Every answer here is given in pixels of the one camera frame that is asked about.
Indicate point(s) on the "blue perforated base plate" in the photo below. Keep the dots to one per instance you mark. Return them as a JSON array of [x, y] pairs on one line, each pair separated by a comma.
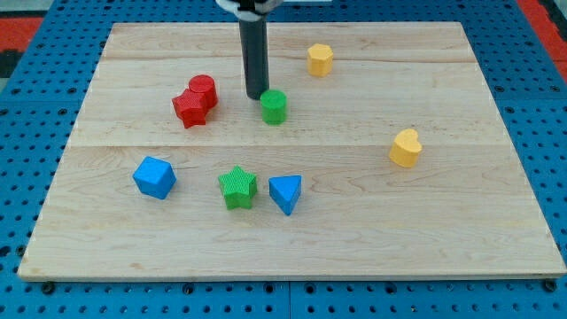
[[45, 92]]

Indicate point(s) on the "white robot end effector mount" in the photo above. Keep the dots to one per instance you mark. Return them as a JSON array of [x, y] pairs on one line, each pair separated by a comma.
[[249, 10]]

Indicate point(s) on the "yellow heart block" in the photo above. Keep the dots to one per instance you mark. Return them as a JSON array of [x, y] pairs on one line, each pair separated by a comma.
[[406, 148]]

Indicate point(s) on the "red cylinder block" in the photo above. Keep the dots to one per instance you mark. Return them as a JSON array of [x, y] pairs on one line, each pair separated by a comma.
[[204, 84]]

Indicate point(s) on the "wooden board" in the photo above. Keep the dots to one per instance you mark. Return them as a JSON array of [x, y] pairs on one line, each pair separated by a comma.
[[464, 211]]

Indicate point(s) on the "green star block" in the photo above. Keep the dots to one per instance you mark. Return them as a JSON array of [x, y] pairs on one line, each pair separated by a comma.
[[238, 187]]

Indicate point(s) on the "blue cube block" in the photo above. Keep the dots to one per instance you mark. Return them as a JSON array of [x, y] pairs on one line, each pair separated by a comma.
[[154, 177]]

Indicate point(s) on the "green cylinder block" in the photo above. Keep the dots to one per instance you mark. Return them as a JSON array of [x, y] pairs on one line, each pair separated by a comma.
[[273, 107]]

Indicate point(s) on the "red star block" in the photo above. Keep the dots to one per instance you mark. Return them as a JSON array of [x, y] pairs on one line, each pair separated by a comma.
[[191, 108]]

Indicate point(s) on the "blue triangle block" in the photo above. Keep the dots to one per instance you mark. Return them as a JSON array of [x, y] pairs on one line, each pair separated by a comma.
[[285, 191]]

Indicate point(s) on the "yellow hexagon block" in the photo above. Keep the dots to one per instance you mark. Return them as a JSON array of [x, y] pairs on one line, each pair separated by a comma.
[[319, 59]]

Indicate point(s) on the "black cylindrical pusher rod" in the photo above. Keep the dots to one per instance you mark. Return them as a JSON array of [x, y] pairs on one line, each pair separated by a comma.
[[254, 44]]

